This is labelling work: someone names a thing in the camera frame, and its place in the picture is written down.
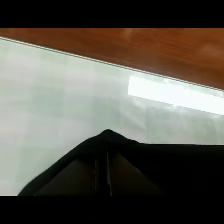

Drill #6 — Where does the black garment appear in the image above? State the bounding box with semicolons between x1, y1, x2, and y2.
17;128;224;197

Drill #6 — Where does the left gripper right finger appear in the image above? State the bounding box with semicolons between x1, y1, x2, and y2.
106;154;165;197

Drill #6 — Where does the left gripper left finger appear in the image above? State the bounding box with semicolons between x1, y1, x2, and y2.
34;158;102;197

